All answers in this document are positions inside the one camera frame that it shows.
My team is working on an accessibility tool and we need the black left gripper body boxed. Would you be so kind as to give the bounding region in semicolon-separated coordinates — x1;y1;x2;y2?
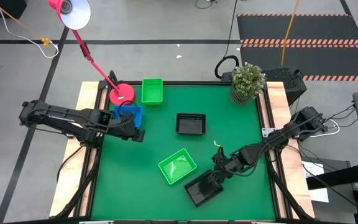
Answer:
126;124;146;143

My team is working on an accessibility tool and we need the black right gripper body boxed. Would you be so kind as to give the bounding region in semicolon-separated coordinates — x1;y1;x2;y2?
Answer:
211;146;246;180

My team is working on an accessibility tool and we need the blue plastic basket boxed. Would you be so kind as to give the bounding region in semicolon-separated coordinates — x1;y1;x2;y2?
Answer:
114;105;143;129

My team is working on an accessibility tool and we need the black plastic basket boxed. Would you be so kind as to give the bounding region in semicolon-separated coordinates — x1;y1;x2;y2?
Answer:
183;170;224;208
175;112;207;136

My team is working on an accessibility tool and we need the green plastic basket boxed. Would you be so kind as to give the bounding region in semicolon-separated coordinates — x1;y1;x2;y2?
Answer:
141;77;164;106
157;147;198;185

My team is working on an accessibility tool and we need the red desk lamp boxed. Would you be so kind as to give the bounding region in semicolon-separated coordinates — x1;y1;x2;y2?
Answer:
48;0;137;106

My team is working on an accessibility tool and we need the wooden plank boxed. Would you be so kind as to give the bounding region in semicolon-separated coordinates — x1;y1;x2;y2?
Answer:
49;81;101;218
265;81;316;219

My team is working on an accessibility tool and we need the potted plant striped pot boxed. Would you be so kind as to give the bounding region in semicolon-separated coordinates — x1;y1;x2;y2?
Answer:
229;62;267;106

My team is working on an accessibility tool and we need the white paper sheet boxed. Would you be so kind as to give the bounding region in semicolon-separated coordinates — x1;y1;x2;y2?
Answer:
301;161;330;203

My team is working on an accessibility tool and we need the black equipment box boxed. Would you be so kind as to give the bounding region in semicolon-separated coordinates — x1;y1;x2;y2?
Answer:
221;67;308;106

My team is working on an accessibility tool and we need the black hazard-striped floor mat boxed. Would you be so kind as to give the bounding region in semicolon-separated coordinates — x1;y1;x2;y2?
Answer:
236;13;358;45
239;43;358;82

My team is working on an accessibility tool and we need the black case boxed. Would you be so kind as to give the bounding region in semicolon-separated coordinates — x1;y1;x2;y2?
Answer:
0;0;28;19

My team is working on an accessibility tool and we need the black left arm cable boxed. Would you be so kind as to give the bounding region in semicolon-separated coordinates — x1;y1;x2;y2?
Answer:
117;100;138;118

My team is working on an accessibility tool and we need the silver metal bracket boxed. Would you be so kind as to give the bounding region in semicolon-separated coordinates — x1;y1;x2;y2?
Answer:
260;127;275;138

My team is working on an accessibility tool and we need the black table frame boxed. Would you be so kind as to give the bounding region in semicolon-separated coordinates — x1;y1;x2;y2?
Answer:
53;70;316;224

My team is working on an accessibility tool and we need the black hanging cable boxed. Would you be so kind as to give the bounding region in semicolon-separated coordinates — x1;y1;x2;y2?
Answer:
194;0;218;10
214;0;240;80

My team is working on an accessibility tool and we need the yellow hanging cable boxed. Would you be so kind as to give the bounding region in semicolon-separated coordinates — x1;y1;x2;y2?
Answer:
280;0;301;67

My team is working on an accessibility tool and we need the white floor cable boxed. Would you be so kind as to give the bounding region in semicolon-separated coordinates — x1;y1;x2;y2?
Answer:
0;0;60;60

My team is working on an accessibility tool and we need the orange cord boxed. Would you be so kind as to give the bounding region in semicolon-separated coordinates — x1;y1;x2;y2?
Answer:
0;0;51;48

